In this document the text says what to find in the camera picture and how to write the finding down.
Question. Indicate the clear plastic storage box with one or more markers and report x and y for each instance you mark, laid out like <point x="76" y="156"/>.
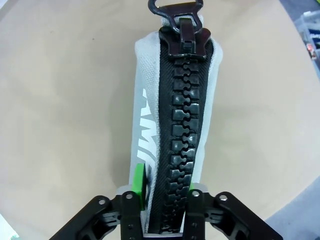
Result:
<point x="310" y="35"/>

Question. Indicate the grey Campus zipper pouch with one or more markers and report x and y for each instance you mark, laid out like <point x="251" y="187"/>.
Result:
<point x="147" y="100"/>

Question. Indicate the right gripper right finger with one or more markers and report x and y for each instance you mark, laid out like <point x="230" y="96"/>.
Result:
<point x="200" y="220"/>

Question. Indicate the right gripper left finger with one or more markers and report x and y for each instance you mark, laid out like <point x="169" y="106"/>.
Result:
<point x="130" y="220"/>

